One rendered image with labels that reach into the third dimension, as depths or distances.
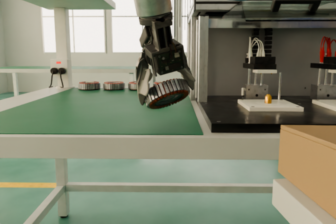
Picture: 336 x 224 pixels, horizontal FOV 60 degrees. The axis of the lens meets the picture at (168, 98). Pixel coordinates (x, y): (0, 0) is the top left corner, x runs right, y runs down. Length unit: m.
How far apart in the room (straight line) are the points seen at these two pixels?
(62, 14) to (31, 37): 6.44
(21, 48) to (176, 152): 7.67
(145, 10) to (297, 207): 0.43
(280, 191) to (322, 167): 0.08
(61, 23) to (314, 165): 1.46
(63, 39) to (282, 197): 1.41
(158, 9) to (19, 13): 7.71
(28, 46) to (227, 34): 7.23
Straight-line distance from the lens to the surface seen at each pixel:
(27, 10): 8.17
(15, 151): 0.74
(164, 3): 0.60
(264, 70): 0.94
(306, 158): 0.42
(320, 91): 1.12
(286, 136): 0.45
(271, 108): 0.86
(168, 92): 0.66
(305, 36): 1.23
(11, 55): 8.32
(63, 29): 1.66
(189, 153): 0.65
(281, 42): 1.20
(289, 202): 0.43
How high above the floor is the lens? 0.93
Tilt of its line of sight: 8 degrees down
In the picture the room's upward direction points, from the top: straight up
